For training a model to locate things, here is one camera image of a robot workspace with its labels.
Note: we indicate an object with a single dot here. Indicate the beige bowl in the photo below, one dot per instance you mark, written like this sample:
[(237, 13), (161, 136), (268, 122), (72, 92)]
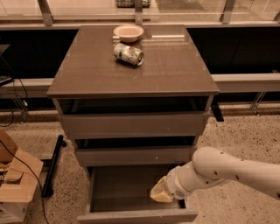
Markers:
[(128, 33)]

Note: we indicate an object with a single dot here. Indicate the grey drawer cabinet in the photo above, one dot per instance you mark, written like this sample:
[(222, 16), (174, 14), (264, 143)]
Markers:
[(173, 79)]

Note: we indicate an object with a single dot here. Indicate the green white drink can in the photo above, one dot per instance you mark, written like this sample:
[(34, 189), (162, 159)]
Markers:
[(129, 54)]

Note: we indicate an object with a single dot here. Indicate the black stand leg right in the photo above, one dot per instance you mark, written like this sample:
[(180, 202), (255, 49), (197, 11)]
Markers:
[(216, 110)]

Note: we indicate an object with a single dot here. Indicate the metal window railing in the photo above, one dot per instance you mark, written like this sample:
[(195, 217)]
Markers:
[(199, 13)]

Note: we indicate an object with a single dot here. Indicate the grey bottom drawer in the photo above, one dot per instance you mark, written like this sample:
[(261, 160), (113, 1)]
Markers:
[(121, 195)]

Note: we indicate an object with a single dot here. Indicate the grey top drawer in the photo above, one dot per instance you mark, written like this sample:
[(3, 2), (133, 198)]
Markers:
[(124, 126)]

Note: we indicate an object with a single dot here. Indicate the black stand leg left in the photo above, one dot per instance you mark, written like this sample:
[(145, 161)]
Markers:
[(50, 165)]

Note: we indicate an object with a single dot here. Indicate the black stand leg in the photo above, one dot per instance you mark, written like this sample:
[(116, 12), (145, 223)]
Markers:
[(216, 110), (50, 165)]

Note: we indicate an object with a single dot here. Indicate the grey drawer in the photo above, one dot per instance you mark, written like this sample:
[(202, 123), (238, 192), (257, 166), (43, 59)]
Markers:
[(124, 126), (137, 156), (121, 195)]

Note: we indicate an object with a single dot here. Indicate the metal ledge bracket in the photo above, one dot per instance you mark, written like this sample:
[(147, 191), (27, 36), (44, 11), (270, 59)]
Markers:
[(258, 99)]

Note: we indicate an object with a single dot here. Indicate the open cardboard box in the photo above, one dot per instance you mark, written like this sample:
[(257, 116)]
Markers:
[(19, 173)]

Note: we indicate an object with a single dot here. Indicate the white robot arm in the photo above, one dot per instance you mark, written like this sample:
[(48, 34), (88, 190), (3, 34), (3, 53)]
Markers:
[(211, 167)]

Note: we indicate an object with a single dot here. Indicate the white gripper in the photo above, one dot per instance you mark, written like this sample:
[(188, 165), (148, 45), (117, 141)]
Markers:
[(174, 185)]

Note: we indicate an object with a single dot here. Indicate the grey middle drawer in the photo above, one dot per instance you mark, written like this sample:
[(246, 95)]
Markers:
[(137, 156)]

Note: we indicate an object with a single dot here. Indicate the checkered basket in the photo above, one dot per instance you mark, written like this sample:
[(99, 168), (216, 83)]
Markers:
[(131, 3)]

